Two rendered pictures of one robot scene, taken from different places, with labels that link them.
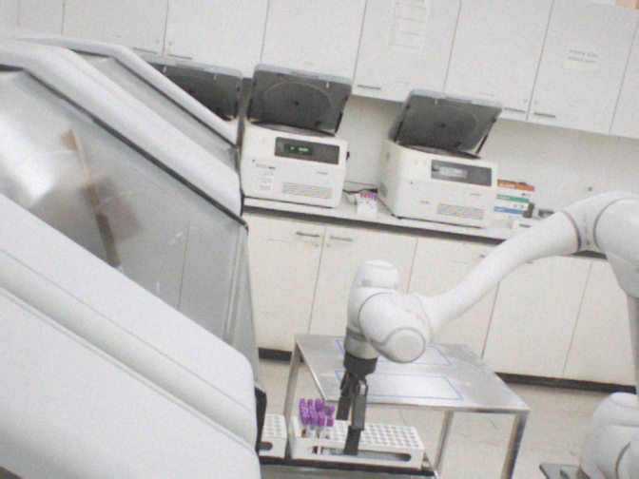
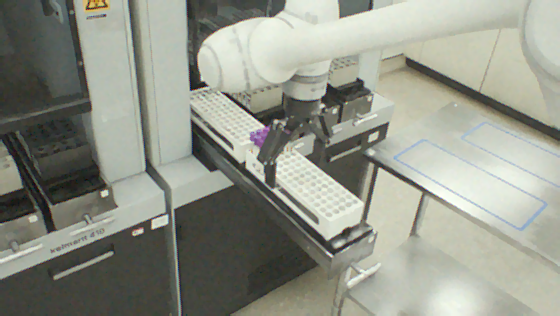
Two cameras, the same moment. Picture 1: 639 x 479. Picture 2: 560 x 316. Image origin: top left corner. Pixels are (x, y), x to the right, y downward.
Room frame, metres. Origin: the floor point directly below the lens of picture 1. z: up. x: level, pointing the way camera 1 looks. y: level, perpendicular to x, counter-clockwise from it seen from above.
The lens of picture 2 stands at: (1.04, -0.88, 1.54)
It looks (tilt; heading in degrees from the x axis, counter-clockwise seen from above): 35 degrees down; 58
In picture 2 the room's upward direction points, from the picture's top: 5 degrees clockwise
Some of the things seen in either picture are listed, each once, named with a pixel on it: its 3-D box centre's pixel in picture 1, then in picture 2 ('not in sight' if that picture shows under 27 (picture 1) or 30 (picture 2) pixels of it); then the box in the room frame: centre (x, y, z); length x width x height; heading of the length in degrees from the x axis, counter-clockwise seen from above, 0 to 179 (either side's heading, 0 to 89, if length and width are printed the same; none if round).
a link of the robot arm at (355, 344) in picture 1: (364, 340); (304, 80); (1.54, -0.13, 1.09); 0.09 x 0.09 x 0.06
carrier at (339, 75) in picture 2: not in sight; (342, 74); (1.94, 0.25, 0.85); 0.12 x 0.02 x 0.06; 8
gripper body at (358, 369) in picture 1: (358, 371); (300, 112); (1.54, -0.13, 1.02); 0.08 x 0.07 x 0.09; 9
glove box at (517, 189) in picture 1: (513, 186); not in sight; (4.49, -1.11, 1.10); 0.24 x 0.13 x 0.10; 98
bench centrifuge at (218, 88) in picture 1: (186, 121); not in sight; (4.02, 0.81, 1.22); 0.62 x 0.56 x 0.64; 7
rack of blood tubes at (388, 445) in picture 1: (355, 444); (300, 186); (1.54, -0.16, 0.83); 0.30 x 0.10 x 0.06; 99
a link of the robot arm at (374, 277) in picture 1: (375, 296); (305, 29); (1.53, -0.14, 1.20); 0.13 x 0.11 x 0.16; 14
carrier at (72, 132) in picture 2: not in sight; (54, 145); (1.08, 0.18, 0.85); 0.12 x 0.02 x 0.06; 10
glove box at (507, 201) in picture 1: (506, 200); not in sight; (4.48, -1.08, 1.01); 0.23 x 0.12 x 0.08; 98
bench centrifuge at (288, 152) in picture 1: (293, 132); not in sight; (4.12, 0.24, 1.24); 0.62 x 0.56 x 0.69; 10
